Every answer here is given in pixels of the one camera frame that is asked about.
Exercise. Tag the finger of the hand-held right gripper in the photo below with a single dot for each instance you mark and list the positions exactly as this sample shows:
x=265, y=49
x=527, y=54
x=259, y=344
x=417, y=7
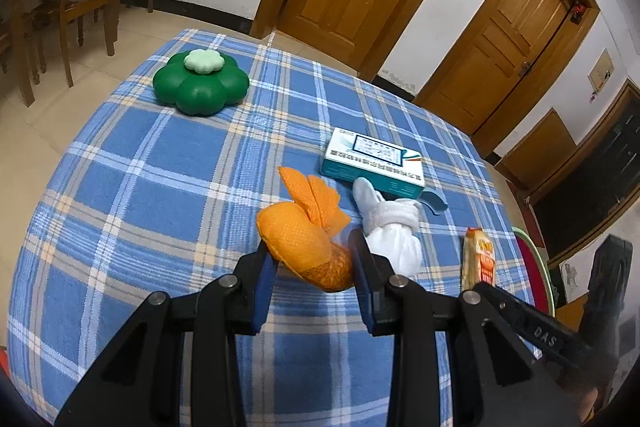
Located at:
x=545, y=332

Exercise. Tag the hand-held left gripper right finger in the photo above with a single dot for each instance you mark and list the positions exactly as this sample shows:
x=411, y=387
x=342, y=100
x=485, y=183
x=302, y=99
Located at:
x=362, y=287

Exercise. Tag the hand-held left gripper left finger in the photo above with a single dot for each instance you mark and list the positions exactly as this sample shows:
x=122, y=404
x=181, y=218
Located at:
x=262, y=292

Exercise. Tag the red basin with green rim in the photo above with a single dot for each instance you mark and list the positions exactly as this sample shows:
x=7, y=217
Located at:
x=535, y=267

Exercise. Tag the orange cloth bag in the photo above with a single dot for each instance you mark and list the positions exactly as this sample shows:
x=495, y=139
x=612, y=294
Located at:
x=300, y=237

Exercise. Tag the orange cardboard box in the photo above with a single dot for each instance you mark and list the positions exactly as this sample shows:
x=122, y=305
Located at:
x=477, y=257

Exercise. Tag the white sock bundle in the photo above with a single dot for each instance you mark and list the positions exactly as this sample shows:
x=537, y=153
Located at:
x=395, y=242

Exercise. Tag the dark entrance door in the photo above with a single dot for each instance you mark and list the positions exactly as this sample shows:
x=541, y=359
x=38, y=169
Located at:
x=595, y=187

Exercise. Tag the teal and white carton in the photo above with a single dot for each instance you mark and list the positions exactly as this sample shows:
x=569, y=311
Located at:
x=370, y=157

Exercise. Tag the blue plaid blanket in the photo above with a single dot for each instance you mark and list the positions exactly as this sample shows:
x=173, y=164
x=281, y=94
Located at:
x=150, y=207

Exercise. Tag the low wooden panel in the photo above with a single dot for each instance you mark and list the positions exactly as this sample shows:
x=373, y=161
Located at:
x=542, y=152

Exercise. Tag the green flower-shaped box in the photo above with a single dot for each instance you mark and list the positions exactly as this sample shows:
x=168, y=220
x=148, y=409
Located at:
x=200, y=92

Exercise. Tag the red door ornament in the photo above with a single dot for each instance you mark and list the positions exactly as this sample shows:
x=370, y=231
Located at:
x=579, y=13

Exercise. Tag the yellowish wall panel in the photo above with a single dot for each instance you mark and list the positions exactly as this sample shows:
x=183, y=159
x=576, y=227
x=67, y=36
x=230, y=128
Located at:
x=600, y=71

